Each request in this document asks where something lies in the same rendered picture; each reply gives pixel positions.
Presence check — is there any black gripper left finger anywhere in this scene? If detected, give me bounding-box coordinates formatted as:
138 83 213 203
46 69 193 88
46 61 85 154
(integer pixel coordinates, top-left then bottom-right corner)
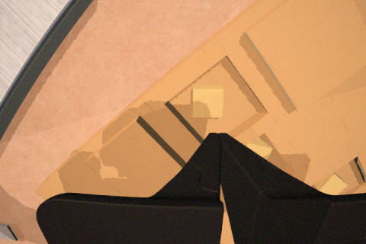
36 132 225 244

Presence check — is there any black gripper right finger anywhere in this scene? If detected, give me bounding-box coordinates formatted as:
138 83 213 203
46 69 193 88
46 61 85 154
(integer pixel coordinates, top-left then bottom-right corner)
218 132 366 244

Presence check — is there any yellow cube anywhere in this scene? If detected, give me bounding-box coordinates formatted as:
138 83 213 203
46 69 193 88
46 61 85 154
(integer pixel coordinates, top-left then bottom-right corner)
192 85 223 118
314 172 347 195
246 140 272 159

